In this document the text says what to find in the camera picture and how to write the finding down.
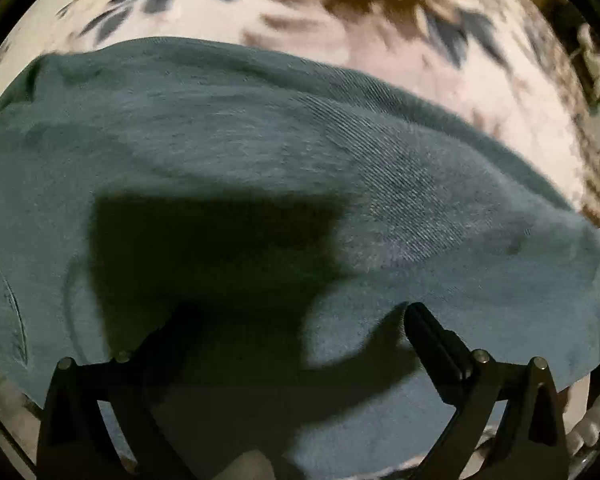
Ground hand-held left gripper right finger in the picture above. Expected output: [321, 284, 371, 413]
[404, 302, 572, 480]

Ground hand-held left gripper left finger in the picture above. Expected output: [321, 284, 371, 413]
[36, 304, 203, 480]

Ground teal pants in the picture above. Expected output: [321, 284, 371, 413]
[0, 36, 600, 480]

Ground floral printed blanket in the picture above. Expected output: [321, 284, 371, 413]
[0, 0, 600, 480]

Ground white object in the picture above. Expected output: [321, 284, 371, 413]
[578, 24, 600, 107]

